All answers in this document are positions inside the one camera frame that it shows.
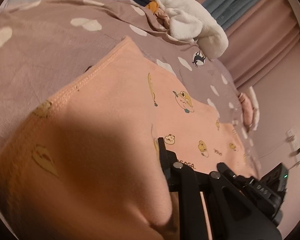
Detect peach cartoon print shirt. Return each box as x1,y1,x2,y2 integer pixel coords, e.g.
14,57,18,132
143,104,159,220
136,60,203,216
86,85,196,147
0,37,256,239

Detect folded cream garment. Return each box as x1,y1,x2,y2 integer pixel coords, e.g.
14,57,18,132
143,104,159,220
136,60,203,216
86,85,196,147
248,86,260,131

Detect pink curtain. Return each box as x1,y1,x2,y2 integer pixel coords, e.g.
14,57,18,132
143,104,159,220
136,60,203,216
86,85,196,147
196,0,300,87

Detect white fluffy garment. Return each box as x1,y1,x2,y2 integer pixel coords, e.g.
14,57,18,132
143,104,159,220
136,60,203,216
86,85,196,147
151,0,229,59

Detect brown polka dot blanket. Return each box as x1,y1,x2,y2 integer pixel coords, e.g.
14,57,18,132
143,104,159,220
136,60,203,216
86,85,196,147
0,0,261,173

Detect white wall socket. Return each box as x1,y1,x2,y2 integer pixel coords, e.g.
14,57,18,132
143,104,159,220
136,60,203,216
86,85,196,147
286,127,300,169

